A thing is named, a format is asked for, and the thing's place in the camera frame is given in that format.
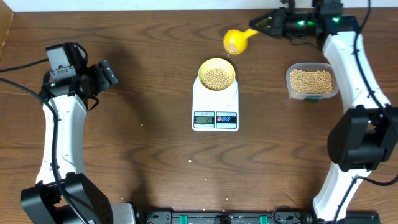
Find yellow measuring scoop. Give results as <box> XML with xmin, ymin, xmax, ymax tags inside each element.
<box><xmin>223</xmin><ymin>29</ymin><xmax>259</xmax><ymax>55</ymax></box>

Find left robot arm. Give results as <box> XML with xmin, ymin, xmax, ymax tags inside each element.
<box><xmin>21</xmin><ymin>42</ymin><xmax>136</xmax><ymax>223</ymax></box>

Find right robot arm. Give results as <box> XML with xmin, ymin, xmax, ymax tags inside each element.
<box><xmin>249</xmin><ymin>1</ymin><xmax>397</xmax><ymax>223</ymax></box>

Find soybeans in scoop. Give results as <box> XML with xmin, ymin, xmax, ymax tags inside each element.
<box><xmin>226</xmin><ymin>43</ymin><xmax>239</xmax><ymax>54</ymax></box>

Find yellow bowl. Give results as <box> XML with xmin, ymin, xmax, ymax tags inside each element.
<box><xmin>197</xmin><ymin>58</ymin><xmax>238</xmax><ymax>98</ymax></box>

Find soybeans in yellow bowl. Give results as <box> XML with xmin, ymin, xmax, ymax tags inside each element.
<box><xmin>202</xmin><ymin>68</ymin><xmax>232</xmax><ymax>91</ymax></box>

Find white digital kitchen scale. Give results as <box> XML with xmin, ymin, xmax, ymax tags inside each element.
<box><xmin>192</xmin><ymin>77</ymin><xmax>239</xmax><ymax>132</ymax></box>

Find clear plastic container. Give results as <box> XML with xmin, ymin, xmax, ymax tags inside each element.
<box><xmin>286</xmin><ymin>63</ymin><xmax>338</xmax><ymax>100</ymax></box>

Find soybeans pile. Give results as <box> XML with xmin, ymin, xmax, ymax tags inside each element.
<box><xmin>290</xmin><ymin>69</ymin><xmax>333</xmax><ymax>94</ymax></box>

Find black mounting rail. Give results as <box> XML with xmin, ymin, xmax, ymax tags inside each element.
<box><xmin>136</xmin><ymin>210</ymin><xmax>381</xmax><ymax>224</ymax></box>

